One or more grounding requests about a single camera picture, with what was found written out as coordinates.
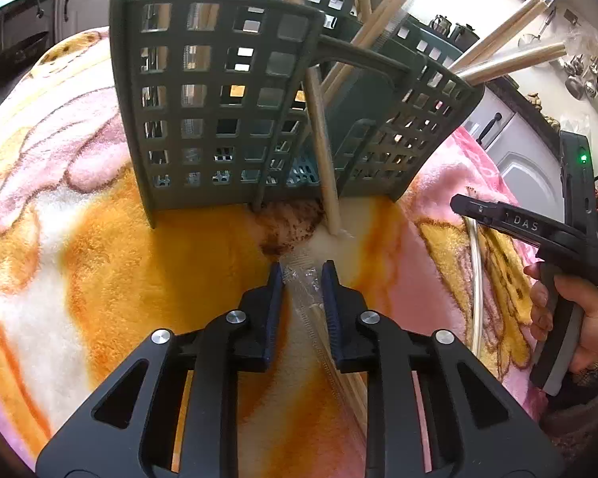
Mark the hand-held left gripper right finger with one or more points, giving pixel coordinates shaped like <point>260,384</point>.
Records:
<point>330,318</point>

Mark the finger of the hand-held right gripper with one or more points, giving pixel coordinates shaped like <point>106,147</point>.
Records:
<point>508,220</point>

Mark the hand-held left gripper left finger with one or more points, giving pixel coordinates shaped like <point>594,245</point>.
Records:
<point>275,308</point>

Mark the chopstick pair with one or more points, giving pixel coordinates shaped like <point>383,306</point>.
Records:
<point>508,57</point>
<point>309,318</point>

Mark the pile of chopsticks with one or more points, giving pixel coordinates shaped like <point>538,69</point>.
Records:
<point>324,149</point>

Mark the dark grey utensil basket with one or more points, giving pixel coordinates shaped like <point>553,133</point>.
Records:
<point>204,109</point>

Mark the hanging metal kitchen utensils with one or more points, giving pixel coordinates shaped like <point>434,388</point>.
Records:
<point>583,69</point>

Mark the white kitchen cabinets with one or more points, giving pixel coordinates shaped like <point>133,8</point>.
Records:
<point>523,159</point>

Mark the dark kitchen countertop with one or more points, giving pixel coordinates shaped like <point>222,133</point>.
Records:
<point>523,104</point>

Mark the pink bear printed blanket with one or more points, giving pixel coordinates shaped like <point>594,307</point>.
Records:
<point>104,259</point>

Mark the white cabinet door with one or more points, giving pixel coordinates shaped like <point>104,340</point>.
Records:
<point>87,10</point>

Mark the black frying pan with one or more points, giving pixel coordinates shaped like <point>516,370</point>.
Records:
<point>22,52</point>

